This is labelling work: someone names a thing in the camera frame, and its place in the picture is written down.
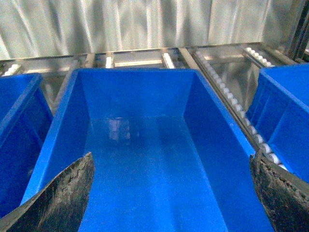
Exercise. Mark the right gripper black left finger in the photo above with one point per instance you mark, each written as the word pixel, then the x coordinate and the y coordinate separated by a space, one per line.
pixel 60 206

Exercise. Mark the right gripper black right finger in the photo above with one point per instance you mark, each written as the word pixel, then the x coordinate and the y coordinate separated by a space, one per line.
pixel 283 195

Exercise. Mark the left blue bin with buttons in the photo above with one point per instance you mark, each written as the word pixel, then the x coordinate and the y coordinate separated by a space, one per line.
pixel 25 119

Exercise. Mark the long white roller track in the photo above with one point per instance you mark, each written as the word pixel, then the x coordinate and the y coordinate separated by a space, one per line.
pixel 235 101

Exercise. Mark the right blue bin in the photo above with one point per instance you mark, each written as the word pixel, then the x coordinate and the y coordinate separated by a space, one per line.
pixel 280 114

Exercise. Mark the empty middle blue bin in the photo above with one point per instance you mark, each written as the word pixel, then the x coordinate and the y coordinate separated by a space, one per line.
pixel 168 155

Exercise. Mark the metal rack frame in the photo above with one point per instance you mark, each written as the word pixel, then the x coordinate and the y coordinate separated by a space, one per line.
pixel 56 68

